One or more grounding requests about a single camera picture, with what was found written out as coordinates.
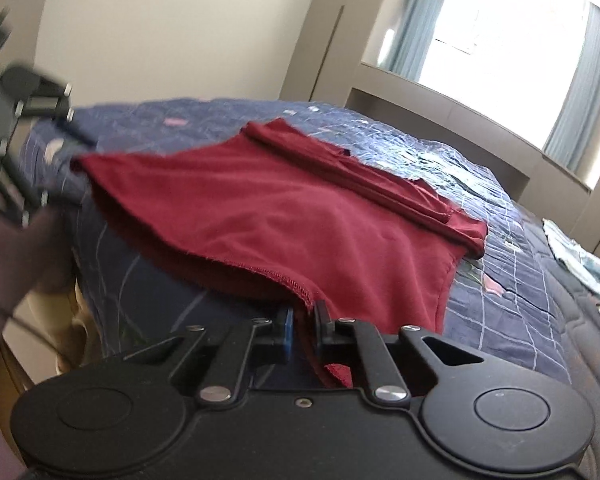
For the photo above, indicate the red long-sleeve shirt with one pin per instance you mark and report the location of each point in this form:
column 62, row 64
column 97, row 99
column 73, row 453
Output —
column 260, row 220

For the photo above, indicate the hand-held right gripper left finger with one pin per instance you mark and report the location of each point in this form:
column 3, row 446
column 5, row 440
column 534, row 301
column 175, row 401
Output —
column 286, row 340

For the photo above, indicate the person's left forearm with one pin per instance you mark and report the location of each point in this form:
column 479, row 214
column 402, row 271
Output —
column 10, row 260

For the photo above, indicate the white frame window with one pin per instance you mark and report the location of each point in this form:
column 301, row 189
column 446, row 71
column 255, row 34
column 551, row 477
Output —
column 505, row 35

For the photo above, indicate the beige window cabinet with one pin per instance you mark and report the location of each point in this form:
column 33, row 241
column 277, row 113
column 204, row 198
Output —
column 455, row 110

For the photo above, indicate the grey quilted bedspread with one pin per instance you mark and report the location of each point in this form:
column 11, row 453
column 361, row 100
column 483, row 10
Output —
column 595, row 360

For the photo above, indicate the blue plaid quilt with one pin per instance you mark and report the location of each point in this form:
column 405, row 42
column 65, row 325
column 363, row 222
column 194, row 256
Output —
column 505, row 320

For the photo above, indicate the light blue cloth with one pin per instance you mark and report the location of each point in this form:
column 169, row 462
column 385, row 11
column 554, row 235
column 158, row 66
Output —
column 575, row 255

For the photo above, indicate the light blue curtain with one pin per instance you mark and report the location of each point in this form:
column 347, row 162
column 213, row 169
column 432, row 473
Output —
column 590, row 85
column 415, row 20

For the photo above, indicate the wooden bed frame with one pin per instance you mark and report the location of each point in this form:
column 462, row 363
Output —
column 40, row 360

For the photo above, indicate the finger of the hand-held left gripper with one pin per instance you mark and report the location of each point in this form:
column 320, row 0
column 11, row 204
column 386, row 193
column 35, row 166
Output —
column 25, row 82
column 75, row 135

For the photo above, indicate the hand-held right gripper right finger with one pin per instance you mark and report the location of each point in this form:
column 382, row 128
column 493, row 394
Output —
column 324, row 322

